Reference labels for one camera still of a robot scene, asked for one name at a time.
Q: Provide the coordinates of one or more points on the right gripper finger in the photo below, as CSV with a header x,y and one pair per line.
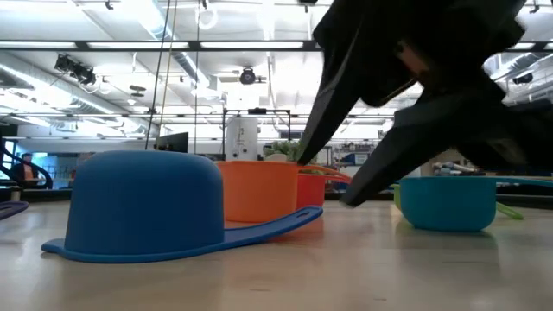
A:
x,y
337,95
432,142

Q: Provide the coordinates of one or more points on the light blue measuring cup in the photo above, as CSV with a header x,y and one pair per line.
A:
x,y
449,203

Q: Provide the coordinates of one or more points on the green measuring cup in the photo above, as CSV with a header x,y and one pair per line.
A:
x,y
396,196

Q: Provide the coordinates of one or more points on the red measuring cup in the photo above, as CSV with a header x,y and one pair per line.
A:
x,y
310,190

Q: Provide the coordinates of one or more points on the orange measuring cup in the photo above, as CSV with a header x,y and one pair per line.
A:
x,y
259,190

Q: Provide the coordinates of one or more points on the dark blue measuring cup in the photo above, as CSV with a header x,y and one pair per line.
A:
x,y
142,203

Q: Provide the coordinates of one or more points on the pale rolled tube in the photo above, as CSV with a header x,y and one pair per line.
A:
x,y
453,166

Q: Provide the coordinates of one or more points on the blue box white label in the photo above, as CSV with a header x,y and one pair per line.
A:
x,y
355,159

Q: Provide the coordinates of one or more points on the green plant in patterned pot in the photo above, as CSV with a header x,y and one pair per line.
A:
x,y
287,150

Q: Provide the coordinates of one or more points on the round black ceiling device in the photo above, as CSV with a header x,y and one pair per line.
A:
x,y
247,76

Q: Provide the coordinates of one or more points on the white cylindrical tank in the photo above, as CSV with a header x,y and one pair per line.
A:
x,y
241,138

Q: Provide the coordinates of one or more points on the black computer monitor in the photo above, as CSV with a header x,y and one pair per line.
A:
x,y
173,142

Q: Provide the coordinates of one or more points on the person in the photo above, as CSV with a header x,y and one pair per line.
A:
x,y
26,170

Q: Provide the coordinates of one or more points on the black metal frame stand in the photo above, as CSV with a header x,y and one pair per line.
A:
x,y
257,111

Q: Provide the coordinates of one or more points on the black ceiling camera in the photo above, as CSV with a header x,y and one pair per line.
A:
x,y
75,69
523,78

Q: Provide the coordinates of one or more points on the black ceiling light rail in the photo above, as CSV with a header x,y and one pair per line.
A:
x,y
194,45

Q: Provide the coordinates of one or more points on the silver ventilation duct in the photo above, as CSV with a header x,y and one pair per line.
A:
x,y
151,21

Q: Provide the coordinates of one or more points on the small metal post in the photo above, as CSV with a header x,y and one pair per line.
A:
x,y
15,194

